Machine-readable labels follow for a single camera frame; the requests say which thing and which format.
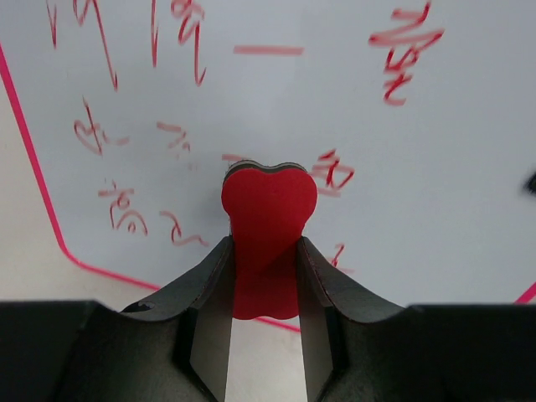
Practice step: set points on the pink framed whiteboard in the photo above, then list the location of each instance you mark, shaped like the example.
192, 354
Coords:
415, 119

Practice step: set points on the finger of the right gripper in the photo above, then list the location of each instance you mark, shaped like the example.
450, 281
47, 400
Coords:
529, 185

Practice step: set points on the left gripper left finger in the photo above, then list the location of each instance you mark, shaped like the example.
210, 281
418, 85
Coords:
172, 345

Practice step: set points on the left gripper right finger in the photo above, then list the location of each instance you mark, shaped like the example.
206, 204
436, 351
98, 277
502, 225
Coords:
357, 346

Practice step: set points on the red bone-shaped eraser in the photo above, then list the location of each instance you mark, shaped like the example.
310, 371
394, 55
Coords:
268, 208

